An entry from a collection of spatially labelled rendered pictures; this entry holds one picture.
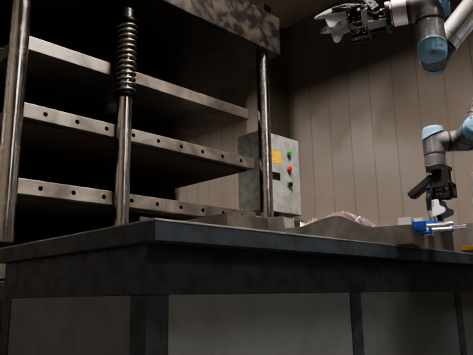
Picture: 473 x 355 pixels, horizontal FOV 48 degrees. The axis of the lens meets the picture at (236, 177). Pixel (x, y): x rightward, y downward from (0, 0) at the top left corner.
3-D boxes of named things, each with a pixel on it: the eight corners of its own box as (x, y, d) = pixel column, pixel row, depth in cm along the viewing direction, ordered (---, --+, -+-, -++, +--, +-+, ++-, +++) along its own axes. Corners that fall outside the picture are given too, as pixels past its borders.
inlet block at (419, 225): (450, 234, 151) (448, 216, 152) (448, 233, 146) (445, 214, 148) (402, 238, 157) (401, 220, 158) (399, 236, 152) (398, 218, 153)
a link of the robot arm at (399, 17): (404, -10, 145) (407, 8, 152) (387, -6, 146) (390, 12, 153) (406, 13, 142) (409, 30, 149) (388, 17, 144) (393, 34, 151)
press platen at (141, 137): (255, 169, 243) (254, 158, 244) (17, 115, 167) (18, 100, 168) (158, 192, 294) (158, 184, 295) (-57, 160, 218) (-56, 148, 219)
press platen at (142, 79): (248, 119, 251) (248, 109, 252) (19, 46, 175) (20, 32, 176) (160, 149, 299) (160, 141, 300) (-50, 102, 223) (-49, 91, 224)
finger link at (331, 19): (314, 25, 149) (348, 24, 148) (314, 8, 151) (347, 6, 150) (314, 32, 152) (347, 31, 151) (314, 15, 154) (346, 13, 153)
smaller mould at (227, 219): (268, 244, 139) (267, 218, 141) (227, 240, 129) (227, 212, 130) (217, 249, 153) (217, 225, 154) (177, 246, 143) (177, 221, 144)
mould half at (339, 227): (427, 250, 167) (424, 215, 170) (412, 244, 145) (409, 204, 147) (282, 258, 190) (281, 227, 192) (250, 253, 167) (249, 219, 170)
